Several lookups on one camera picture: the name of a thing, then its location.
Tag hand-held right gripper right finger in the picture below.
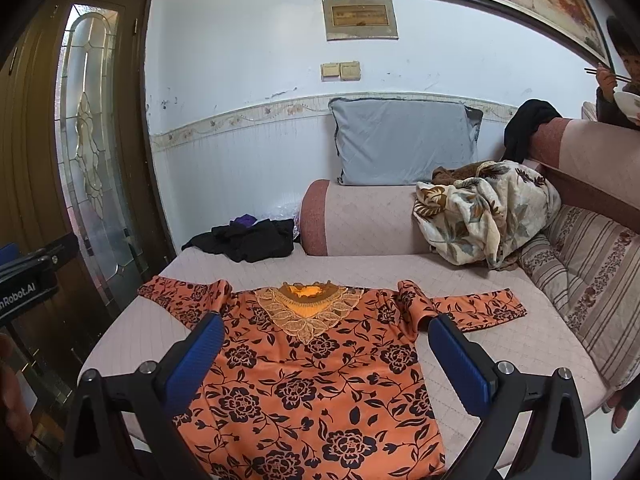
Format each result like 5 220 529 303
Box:
426 312 593 480

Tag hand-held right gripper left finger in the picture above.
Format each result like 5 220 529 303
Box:
60 311 226 480

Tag orange floral shirt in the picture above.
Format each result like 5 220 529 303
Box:
137 277 529 480

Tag person's left hand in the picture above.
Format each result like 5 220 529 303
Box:
0 334 33 443

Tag wooden door with glass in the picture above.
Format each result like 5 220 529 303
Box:
0 0 173 461

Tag black cloth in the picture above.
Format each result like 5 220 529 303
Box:
181 218 296 263

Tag cream floral blanket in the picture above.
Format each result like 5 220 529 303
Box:
413 160 563 268

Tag striped floral cushion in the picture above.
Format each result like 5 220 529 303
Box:
517 203 640 391

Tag clear plastic bag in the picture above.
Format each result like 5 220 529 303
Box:
257 200 303 243

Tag pink quilted sofa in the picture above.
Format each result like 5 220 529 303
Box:
75 102 640 471

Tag pink slipper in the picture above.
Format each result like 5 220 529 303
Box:
607 387 638 433

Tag brown cloth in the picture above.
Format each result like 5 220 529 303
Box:
431 161 496 186

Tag grey pillow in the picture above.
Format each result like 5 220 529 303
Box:
328 97 485 187

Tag black garment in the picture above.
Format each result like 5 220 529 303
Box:
503 100 563 163

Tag white bowl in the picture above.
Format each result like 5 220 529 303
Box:
614 91 640 123

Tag chopsticks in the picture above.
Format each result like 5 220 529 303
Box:
585 67 632 83

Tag beige wall panel box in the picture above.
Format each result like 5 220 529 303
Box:
321 0 399 42

